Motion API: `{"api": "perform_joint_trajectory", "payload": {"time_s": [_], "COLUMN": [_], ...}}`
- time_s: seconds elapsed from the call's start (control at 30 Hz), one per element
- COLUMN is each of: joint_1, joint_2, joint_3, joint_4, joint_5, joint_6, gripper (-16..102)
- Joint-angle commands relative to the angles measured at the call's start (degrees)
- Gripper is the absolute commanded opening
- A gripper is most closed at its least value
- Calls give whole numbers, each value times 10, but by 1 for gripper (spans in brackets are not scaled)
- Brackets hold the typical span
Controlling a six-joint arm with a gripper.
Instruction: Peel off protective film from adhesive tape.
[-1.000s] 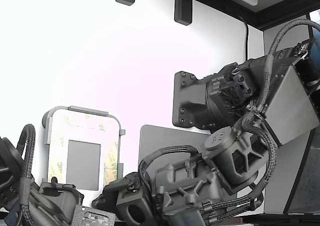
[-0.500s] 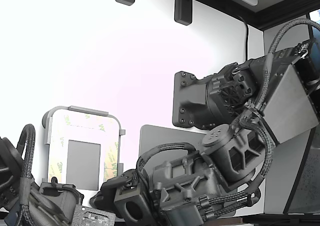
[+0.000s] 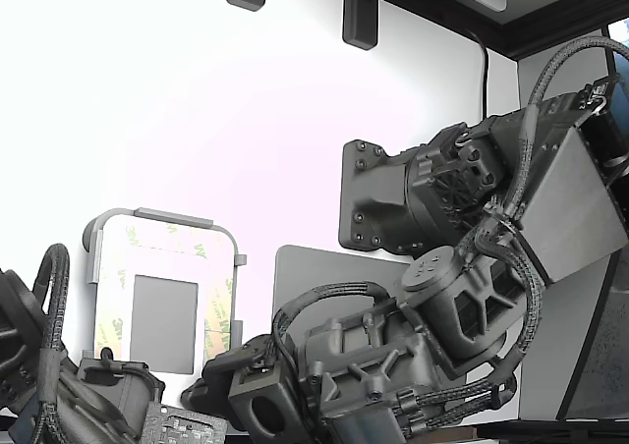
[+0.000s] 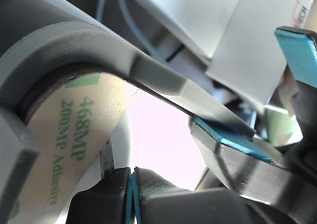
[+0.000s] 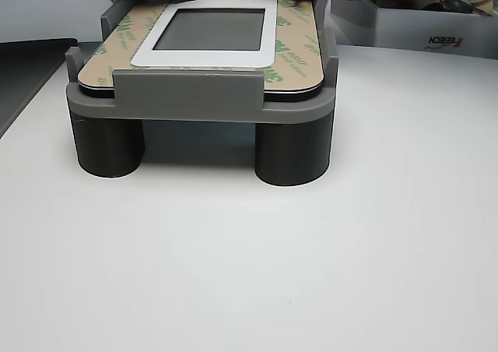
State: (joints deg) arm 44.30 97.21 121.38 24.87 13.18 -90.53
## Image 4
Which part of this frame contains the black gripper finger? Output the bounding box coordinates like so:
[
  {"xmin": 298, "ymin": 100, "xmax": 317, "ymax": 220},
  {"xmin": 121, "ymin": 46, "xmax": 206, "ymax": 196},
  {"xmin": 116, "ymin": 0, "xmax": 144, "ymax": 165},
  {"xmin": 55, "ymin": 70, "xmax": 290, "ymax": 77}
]
[{"xmin": 132, "ymin": 167, "xmax": 295, "ymax": 224}]

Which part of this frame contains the light blue cable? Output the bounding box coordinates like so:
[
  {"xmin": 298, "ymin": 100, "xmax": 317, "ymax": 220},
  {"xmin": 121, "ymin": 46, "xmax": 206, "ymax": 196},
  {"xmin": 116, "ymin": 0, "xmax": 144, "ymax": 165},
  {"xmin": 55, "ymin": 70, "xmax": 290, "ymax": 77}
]
[
  {"xmin": 95, "ymin": 0, "xmax": 111, "ymax": 24},
  {"xmin": 117, "ymin": 0, "xmax": 165, "ymax": 60}
]

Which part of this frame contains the dark second gripper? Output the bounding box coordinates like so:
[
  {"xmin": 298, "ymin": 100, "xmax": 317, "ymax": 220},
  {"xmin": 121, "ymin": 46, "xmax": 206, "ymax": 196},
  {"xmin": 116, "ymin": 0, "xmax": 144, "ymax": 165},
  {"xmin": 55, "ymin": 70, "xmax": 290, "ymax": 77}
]
[{"xmin": 190, "ymin": 116, "xmax": 317, "ymax": 224}]

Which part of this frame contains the white panel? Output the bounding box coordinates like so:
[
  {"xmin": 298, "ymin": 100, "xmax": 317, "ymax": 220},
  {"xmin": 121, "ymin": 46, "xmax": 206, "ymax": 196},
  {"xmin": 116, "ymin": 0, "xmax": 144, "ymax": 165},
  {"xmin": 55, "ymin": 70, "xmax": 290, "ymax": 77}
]
[{"xmin": 123, "ymin": 0, "xmax": 246, "ymax": 61}]

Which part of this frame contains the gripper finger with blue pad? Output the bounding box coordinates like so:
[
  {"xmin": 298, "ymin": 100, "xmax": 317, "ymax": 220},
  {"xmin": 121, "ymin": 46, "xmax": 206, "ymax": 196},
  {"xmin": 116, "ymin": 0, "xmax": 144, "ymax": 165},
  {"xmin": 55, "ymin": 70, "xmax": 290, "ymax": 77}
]
[{"xmin": 274, "ymin": 26, "xmax": 317, "ymax": 148}]

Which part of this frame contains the printed cardboard box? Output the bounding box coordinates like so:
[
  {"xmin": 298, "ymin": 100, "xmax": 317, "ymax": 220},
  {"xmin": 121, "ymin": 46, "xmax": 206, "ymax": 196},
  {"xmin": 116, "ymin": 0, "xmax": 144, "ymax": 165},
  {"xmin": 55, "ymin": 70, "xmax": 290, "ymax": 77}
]
[{"xmin": 291, "ymin": 0, "xmax": 317, "ymax": 30}]

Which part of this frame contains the tan printed tape liner strip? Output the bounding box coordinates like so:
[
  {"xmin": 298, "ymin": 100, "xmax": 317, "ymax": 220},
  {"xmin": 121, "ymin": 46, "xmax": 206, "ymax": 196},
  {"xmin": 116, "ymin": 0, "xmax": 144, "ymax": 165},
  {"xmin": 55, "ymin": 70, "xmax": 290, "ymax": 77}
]
[{"xmin": 9, "ymin": 71, "xmax": 139, "ymax": 224}]

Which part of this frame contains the pale green object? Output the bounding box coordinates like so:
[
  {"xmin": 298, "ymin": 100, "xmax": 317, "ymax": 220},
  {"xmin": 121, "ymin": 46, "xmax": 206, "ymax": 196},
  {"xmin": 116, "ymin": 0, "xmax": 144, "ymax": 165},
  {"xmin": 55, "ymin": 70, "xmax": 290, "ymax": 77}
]
[{"xmin": 264, "ymin": 106, "xmax": 304, "ymax": 147}]

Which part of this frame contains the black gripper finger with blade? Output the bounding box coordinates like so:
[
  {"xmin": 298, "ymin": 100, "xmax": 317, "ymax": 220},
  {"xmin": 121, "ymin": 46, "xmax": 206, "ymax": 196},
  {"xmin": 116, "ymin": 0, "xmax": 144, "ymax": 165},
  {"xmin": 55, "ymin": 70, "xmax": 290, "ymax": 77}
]
[{"xmin": 66, "ymin": 139, "xmax": 136, "ymax": 224}]

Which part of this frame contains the grey tape holder frame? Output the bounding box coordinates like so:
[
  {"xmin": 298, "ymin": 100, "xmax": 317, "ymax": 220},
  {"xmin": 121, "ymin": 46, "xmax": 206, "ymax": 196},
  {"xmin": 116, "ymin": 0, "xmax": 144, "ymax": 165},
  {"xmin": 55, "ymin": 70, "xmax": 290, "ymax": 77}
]
[{"xmin": 0, "ymin": 0, "xmax": 257, "ymax": 224}]

